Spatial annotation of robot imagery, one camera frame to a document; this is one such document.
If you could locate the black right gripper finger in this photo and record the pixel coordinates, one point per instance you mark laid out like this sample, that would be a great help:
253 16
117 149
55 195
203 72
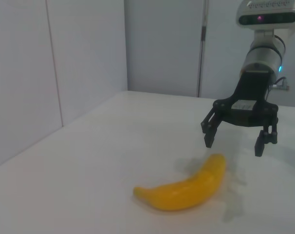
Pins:
210 134
260 143

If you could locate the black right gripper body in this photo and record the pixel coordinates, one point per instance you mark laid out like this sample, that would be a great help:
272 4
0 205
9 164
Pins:
252 92

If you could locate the yellow banana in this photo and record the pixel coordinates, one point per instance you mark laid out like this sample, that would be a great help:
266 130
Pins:
186 190

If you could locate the thin dark vertical pole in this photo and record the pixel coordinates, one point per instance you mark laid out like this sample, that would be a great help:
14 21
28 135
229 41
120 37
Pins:
202 36

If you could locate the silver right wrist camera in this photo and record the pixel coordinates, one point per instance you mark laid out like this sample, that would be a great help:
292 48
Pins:
266 14

